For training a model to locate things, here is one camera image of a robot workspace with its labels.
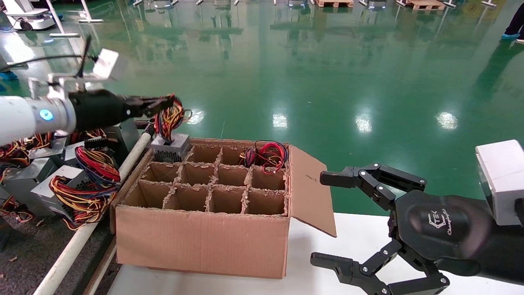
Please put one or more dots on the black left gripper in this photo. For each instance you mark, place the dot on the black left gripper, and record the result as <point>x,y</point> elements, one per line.
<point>98,110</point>

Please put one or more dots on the person in dark trousers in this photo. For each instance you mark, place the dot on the person in dark trousers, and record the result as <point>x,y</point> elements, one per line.
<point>516,22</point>

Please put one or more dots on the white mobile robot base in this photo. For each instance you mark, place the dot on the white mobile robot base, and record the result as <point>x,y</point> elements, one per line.
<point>32,18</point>

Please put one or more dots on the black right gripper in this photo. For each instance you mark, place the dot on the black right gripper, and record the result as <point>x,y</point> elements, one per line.
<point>442,229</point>

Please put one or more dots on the black pipe clamp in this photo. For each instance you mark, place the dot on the black pipe clamp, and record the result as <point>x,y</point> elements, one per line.
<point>149,130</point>

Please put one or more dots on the white metal stand frame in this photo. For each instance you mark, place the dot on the white metal stand frame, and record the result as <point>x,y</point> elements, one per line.
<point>91,20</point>
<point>64,35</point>

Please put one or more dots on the white pipe rail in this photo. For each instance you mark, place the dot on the white pipe rail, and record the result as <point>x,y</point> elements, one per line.
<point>82,237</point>

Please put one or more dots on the brown cardboard box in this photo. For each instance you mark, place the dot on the brown cardboard box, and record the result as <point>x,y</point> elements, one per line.
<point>204,241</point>

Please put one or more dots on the wooden pallet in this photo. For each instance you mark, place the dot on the wooden pallet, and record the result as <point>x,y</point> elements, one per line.
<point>333,4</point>
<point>425,5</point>

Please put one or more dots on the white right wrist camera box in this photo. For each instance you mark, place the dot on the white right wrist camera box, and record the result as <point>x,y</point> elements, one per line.
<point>501,180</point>

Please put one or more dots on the silver camera mounting bracket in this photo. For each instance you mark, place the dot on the silver camera mounting bracket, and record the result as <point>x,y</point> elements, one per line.
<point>61,84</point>

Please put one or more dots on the cardboard cell divider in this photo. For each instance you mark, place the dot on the cardboard cell divider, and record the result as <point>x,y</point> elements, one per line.
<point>215,180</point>

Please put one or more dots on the white metal stand foot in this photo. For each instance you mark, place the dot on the white metal stand foot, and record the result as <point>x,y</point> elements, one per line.
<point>14,64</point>

